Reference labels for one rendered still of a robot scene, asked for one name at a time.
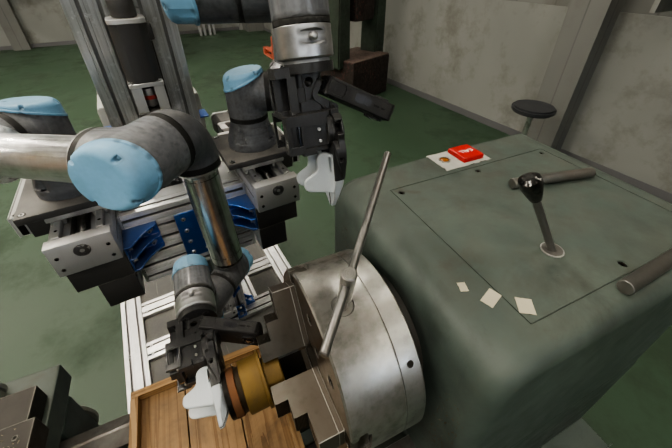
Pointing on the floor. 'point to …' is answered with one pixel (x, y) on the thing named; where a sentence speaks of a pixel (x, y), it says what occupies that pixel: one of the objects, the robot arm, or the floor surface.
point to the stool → (532, 111)
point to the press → (355, 1)
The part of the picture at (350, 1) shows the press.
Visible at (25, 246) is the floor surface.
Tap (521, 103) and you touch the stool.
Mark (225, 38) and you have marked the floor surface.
